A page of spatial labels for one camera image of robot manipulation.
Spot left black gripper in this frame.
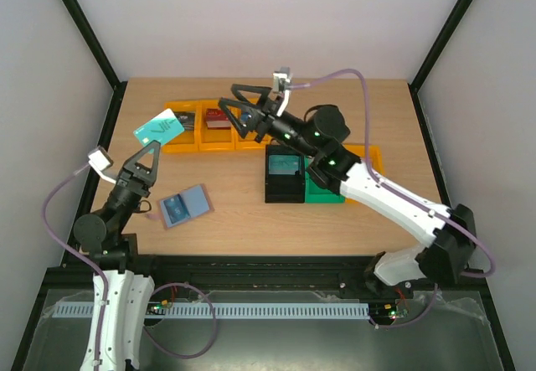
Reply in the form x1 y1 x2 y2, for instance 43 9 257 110
105 140 160 235

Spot blue VIP card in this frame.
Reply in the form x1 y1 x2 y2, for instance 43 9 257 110
159 194 195 228

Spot pink card holder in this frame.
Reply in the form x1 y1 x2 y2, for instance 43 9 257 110
144 183 214 229

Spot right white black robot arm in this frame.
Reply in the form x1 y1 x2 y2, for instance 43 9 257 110
218 84 476 297

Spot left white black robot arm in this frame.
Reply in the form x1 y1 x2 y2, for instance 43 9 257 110
73 141 161 370

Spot red card stack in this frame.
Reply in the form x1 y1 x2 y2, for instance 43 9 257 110
205 108 231 130

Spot black card stack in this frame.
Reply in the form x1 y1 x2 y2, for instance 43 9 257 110
173 111 196 131

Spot teal card stack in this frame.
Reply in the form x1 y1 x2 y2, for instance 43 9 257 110
268 154 302 176

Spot yellow bin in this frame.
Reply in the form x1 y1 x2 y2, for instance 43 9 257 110
340 144 384 206
199 100 235 152
232 97 271 150
163 100 201 153

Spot yellow bin left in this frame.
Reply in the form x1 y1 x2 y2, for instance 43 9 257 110
163 100 201 153

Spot yellow bin middle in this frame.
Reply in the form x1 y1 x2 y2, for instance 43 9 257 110
199 100 235 152

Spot black bin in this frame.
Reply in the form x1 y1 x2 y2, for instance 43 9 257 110
265 145 305 204

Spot green bin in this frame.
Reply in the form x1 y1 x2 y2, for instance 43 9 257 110
304 172 345 204

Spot yellow bin far right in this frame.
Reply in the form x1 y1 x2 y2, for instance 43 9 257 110
340 144 384 206

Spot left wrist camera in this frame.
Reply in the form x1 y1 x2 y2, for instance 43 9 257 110
87 147 116 184

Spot white slotted cable duct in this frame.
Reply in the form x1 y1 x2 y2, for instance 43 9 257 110
44 300 370 320

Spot left black frame post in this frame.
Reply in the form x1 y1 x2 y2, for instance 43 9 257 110
44 0 126 91

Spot black frame post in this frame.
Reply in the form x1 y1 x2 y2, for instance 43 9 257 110
44 0 126 91
409 0 493 91

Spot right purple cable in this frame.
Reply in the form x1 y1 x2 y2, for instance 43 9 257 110
288 68 497 331

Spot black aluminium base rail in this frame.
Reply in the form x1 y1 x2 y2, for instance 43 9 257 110
39 255 490 300

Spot right black frame post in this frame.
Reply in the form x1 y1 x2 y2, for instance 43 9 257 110
409 0 493 91

